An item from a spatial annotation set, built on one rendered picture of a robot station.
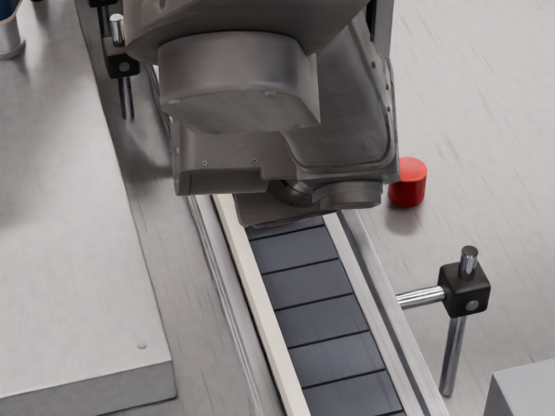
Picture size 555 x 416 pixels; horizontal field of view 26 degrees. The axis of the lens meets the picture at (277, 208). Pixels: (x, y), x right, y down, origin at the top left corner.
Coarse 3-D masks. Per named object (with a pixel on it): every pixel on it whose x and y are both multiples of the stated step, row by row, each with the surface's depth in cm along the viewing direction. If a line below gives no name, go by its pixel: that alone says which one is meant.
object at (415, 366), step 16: (352, 224) 89; (352, 240) 88; (368, 240) 88; (368, 256) 87; (368, 272) 86; (384, 272) 86; (384, 288) 85; (384, 304) 84; (384, 320) 84; (400, 320) 83; (400, 336) 82; (400, 352) 82; (416, 352) 81; (416, 368) 80; (416, 384) 79; (432, 384) 79; (432, 400) 78
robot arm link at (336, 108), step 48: (192, 48) 32; (240, 48) 32; (288, 48) 32; (336, 48) 41; (192, 96) 32; (240, 96) 32; (288, 96) 33; (336, 96) 49; (384, 96) 60; (288, 144) 65; (336, 144) 62; (384, 144) 64
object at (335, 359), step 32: (288, 224) 100; (320, 224) 100; (256, 256) 98; (288, 256) 98; (320, 256) 98; (288, 288) 95; (320, 288) 95; (288, 320) 93; (320, 320) 93; (352, 320) 93; (288, 352) 91; (320, 352) 91; (352, 352) 91; (320, 384) 89; (352, 384) 89; (384, 384) 89
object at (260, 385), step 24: (168, 120) 111; (192, 216) 107; (216, 216) 101; (336, 216) 101; (216, 240) 99; (336, 240) 99; (216, 264) 98; (216, 288) 101; (240, 288) 96; (360, 288) 96; (240, 312) 94; (240, 336) 92; (384, 336) 92; (240, 360) 95; (264, 360) 91; (384, 360) 91; (264, 384) 89; (408, 384) 89; (264, 408) 88; (408, 408) 88
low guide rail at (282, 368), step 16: (224, 208) 97; (224, 224) 97; (240, 240) 94; (240, 256) 93; (240, 272) 93; (256, 272) 92; (256, 288) 91; (256, 304) 90; (256, 320) 91; (272, 320) 89; (272, 336) 88; (272, 352) 87; (272, 368) 88; (288, 368) 86; (288, 384) 85; (288, 400) 84; (304, 400) 84
